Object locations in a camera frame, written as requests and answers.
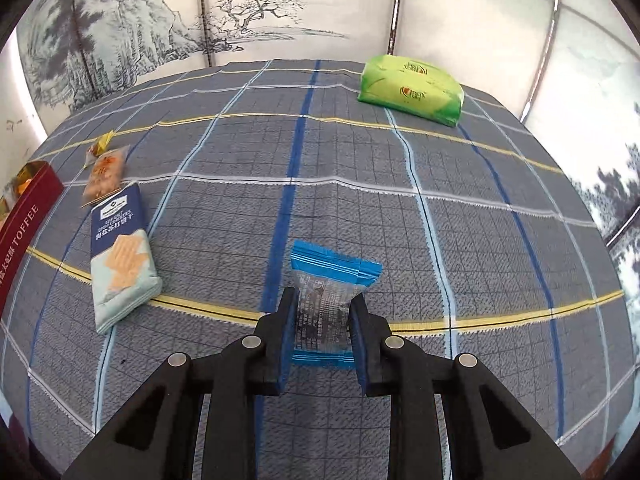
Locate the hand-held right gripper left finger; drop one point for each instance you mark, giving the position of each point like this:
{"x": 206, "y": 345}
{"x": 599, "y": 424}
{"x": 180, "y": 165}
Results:
{"x": 275, "y": 345}

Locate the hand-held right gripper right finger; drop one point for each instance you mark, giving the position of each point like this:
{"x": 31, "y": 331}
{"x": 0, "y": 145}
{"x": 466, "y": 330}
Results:
{"x": 368, "y": 350}

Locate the blue striped snack packet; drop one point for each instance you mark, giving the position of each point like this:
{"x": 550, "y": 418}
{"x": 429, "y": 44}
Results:
{"x": 322, "y": 300}

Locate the navy light-blue cracker packet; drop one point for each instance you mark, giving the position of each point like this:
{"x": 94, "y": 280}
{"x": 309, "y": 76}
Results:
{"x": 120, "y": 260}

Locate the clear orange-print nut packet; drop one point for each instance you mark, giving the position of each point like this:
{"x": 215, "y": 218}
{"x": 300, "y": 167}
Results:
{"x": 105, "y": 177}

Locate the small yellow candy packet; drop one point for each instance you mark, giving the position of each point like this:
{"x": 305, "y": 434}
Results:
{"x": 100, "y": 145}

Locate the red metal tin box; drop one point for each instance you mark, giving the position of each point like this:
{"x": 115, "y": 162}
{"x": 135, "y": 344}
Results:
{"x": 27, "y": 230}

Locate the green tissue pack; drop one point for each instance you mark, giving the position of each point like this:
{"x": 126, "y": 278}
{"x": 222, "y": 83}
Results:
{"x": 410, "y": 90}

